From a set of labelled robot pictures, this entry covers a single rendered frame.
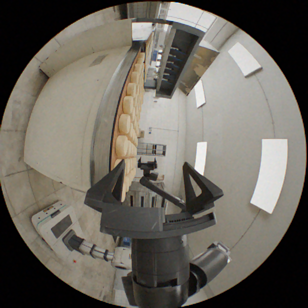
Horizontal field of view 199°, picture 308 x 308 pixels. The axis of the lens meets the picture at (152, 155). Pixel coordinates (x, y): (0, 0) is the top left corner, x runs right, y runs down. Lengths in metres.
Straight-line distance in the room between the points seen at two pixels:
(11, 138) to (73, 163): 0.80
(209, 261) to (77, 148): 0.33
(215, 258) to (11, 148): 1.07
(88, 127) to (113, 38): 0.53
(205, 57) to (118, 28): 0.51
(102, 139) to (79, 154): 0.07
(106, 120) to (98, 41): 0.55
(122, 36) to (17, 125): 0.91
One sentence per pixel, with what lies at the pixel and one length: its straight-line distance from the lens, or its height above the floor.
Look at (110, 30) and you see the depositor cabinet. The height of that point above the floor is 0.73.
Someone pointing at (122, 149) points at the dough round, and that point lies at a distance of 0.20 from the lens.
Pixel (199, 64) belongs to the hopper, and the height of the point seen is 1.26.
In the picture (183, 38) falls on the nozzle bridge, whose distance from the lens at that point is 0.69.
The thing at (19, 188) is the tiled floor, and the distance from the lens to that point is 1.03.
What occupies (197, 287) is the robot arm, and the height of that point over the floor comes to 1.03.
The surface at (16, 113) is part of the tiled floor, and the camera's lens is 1.00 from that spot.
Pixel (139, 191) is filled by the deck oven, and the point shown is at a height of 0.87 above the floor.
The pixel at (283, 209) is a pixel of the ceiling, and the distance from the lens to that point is 2.16.
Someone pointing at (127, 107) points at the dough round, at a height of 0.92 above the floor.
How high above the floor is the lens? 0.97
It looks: 5 degrees up
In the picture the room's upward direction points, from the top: 94 degrees clockwise
